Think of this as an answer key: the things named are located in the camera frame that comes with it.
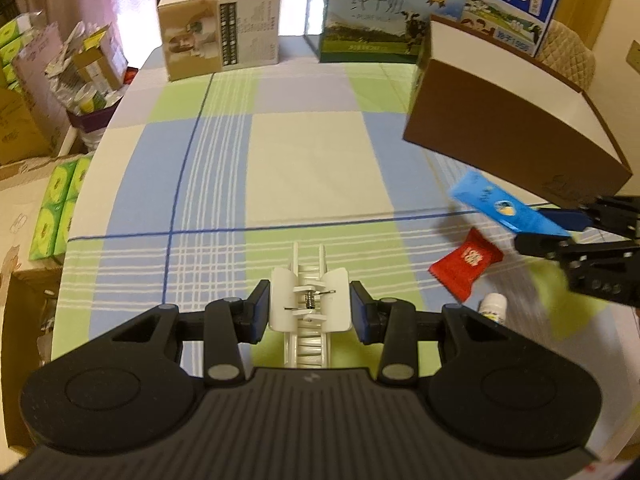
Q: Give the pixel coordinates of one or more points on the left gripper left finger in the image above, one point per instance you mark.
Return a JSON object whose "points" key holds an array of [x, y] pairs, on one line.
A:
{"points": [[259, 301]]}

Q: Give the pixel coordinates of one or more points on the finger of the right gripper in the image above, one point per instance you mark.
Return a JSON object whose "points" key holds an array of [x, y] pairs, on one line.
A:
{"points": [[541, 245], [575, 220]]}

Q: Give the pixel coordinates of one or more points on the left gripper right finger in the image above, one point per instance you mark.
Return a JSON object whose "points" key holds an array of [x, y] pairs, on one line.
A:
{"points": [[359, 301]]}

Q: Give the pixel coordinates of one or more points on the blue sachet packet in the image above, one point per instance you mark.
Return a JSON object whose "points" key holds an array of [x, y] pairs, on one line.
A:
{"points": [[477, 192]]}

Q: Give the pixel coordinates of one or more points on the white hair claw clip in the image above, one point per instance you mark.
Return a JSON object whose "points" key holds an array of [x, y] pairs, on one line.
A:
{"points": [[309, 303]]}

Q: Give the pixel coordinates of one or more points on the white small bottle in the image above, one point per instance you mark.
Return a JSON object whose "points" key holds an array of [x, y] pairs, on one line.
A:
{"points": [[494, 306]]}

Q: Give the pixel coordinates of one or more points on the red candy wrapper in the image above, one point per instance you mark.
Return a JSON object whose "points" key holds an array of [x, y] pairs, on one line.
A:
{"points": [[459, 270]]}

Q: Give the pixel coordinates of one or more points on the checked pastel tablecloth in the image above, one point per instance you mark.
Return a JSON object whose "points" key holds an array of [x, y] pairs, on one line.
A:
{"points": [[200, 188]]}

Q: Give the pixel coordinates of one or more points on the brown open cardboard box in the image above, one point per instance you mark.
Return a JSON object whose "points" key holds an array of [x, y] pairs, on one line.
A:
{"points": [[494, 108]]}

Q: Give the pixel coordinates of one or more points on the quilted beige chair cover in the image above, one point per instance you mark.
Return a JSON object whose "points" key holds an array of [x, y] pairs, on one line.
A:
{"points": [[563, 51]]}

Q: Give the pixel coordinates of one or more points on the green tissue packs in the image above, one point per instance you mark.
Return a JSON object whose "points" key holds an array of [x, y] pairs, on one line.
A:
{"points": [[55, 216]]}

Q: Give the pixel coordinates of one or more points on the dark blue milk carton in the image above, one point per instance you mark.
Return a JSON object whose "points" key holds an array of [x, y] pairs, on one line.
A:
{"points": [[521, 24]]}

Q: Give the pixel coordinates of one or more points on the white printed product box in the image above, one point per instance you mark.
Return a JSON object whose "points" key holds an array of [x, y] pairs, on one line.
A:
{"points": [[202, 37]]}

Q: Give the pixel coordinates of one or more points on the light blue milk carton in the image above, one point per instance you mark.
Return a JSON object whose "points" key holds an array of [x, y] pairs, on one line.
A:
{"points": [[389, 31]]}

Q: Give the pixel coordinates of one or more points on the box of paper clutter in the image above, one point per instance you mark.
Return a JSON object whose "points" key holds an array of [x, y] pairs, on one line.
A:
{"points": [[80, 78]]}

